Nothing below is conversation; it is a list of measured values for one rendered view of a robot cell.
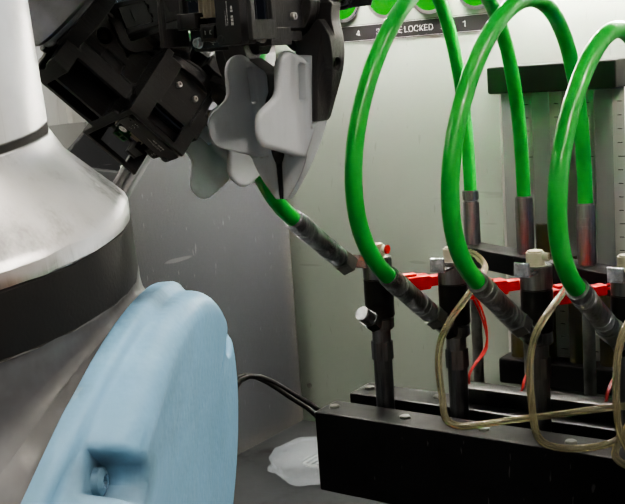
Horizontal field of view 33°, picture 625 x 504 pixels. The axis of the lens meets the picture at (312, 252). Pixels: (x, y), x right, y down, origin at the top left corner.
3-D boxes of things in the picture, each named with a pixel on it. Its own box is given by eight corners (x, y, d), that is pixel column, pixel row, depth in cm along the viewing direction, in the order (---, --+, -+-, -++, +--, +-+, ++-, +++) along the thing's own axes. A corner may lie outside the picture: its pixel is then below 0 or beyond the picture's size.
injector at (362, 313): (358, 477, 102) (343, 263, 98) (384, 460, 106) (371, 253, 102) (383, 482, 100) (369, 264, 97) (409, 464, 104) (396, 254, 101)
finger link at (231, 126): (199, 208, 66) (185, 58, 65) (257, 195, 71) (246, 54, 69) (238, 209, 64) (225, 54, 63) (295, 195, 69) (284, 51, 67)
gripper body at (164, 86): (138, 181, 82) (14, 77, 77) (186, 100, 86) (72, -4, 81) (192, 161, 76) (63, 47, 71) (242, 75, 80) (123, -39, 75)
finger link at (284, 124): (238, 209, 64) (225, 54, 63) (295, 195, 69) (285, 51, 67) (279, 210, 63) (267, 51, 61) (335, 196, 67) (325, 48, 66)
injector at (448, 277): (431, 491, 97) (419, 267, 94) (456, 472, 101) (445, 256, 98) (459, 497, 96) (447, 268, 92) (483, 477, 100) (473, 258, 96)
